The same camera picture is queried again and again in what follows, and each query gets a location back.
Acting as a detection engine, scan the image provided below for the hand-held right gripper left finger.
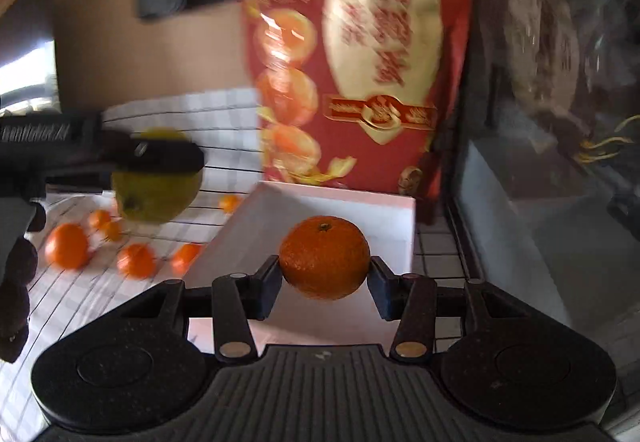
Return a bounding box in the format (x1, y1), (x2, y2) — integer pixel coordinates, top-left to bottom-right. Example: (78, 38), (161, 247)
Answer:
(120, 254), (286, 364)

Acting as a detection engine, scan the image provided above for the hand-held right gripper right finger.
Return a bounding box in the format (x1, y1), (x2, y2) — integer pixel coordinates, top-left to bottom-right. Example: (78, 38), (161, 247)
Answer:
(369, 256), (526, 364)

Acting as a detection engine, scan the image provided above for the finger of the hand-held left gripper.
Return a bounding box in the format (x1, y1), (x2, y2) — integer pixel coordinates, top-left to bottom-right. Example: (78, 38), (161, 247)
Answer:
(101, 132), (206, 175)

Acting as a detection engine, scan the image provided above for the green pear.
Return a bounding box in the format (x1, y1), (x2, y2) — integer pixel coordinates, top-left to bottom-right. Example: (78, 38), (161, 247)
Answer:
(111, 128), (205, 224)

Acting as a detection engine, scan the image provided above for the tangerine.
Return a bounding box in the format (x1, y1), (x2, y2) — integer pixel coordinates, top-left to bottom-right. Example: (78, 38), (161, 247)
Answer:
(171, 243), (203, 277)
(116, 243), (157, 279)
(278, 216), (372, 301)

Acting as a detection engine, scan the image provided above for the pink box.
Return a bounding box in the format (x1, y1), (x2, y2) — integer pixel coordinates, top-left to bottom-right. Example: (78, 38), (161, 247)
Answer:
(181, 180), (417, 355)

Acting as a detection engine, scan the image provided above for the person's left hand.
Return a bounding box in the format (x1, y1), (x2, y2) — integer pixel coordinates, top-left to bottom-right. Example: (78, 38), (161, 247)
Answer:
(0, 222), (39, 364)

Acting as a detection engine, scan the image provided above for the checked white cloth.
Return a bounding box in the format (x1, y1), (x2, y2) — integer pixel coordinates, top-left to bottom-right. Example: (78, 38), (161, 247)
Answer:
(0, 90), (473, 423)

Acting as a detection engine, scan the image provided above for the large orange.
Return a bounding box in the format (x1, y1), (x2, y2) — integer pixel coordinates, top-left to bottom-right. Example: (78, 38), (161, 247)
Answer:
(44, 223), (91, 270)

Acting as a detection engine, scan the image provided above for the red snack bag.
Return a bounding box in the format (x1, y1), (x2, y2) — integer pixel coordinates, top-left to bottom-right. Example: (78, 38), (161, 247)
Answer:
(237, 0), (476, 225)

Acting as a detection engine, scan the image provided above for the glass-sided computer case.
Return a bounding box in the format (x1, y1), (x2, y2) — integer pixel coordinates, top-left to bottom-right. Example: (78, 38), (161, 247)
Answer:
(440, 0), (640, 373)

